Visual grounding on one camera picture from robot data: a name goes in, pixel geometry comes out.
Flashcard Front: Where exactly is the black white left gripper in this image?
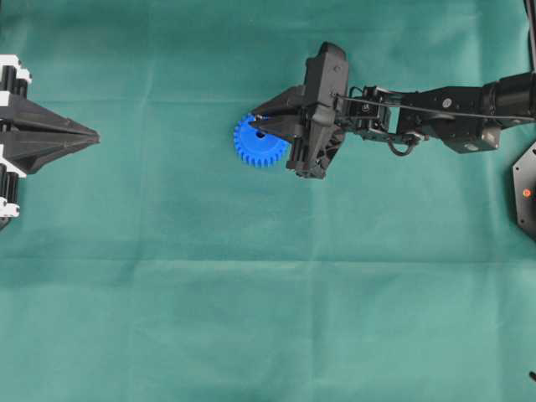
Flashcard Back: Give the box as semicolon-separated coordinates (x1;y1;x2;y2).
1;54;100;229

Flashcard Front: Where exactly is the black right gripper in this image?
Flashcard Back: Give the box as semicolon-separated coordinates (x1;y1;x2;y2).
250;42;349;179

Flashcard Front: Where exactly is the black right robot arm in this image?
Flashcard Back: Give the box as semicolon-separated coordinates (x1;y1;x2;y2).
250;42;535;179

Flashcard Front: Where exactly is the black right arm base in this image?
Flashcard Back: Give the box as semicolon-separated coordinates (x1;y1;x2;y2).
512;143;536;240

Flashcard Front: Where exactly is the blue plastic gear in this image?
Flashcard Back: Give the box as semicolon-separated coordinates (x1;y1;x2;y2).
233;114;289;168

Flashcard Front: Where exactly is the green cloth mat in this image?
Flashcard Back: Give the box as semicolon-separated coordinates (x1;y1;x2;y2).
1;1;535;401

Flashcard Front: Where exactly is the black cable top right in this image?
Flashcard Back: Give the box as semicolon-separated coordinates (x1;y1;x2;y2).
523;0;536;72

